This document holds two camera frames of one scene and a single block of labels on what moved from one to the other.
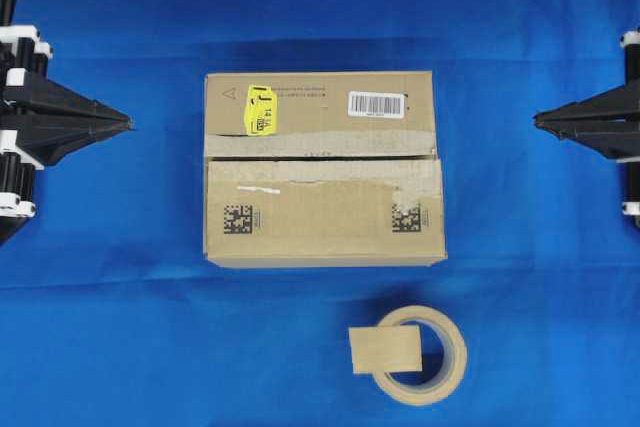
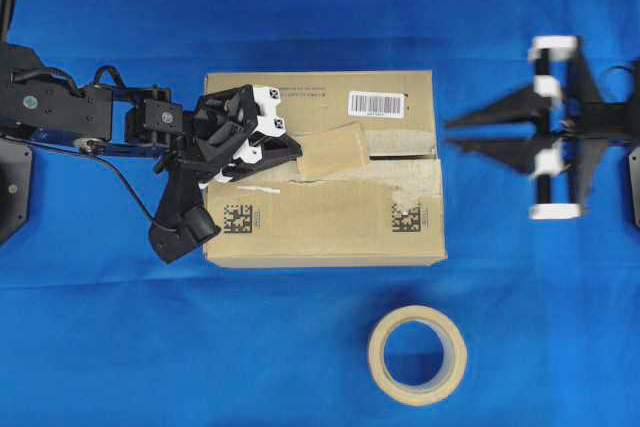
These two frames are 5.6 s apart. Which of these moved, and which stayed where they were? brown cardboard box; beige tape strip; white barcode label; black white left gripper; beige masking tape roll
Moved: black white left gripper; beige tape strip
Stayed: brown cardboard box; beige masking tape roll; white barcode label
